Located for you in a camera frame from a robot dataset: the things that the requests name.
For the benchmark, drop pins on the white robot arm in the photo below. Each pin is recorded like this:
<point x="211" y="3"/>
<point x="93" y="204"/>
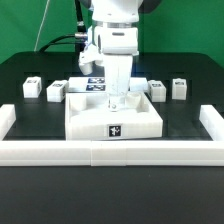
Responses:
<point x="113" y="42"/>

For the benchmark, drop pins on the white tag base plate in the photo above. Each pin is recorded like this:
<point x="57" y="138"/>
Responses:
<point x="98" y="84"/>

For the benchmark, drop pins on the white U-shaped fence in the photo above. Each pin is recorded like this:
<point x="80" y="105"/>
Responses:
<point x="104" y="153"/>

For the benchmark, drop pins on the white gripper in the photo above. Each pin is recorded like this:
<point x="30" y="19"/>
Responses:
<point x="117" y="69"/>

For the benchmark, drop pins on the white square tabletop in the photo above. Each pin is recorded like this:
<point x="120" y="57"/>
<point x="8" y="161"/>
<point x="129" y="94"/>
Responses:
<point x="87" y="117"/>

